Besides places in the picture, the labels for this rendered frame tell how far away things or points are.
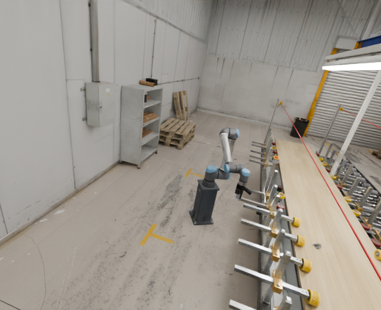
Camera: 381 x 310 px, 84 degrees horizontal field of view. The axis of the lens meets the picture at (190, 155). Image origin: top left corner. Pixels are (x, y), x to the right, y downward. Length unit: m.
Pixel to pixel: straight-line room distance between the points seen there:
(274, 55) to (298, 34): 1.02
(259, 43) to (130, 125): 7.02
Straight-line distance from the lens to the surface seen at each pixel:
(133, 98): 4.04
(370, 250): 2.56
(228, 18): 10.09
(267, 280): 1.65
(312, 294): 1.72
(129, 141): 4.30
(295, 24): 10.06
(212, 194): 3.03
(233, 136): 2.74
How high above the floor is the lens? 2.16
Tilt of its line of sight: 24 degrees down
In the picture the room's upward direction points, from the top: 10 degrees clockwise
